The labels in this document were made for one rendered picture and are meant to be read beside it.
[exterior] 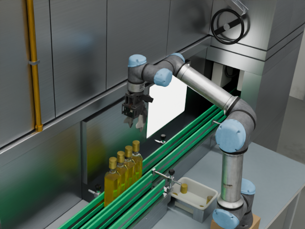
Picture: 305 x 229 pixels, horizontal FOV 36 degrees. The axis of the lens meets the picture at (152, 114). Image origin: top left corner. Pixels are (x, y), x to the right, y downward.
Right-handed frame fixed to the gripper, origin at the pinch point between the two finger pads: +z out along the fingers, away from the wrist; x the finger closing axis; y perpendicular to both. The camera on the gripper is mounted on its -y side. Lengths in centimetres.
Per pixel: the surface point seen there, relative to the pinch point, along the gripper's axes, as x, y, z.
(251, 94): 18, -94, 14
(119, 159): 0.5, 13.1, 11.1
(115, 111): -11.8, 0.8, -4.0
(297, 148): 23, -233, 124
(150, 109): -12.3, -30.1, 8.2
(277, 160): 43, -91, 49
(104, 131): -11.7, 9.0, 2.8
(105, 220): 6.5, 29.8, 32.0
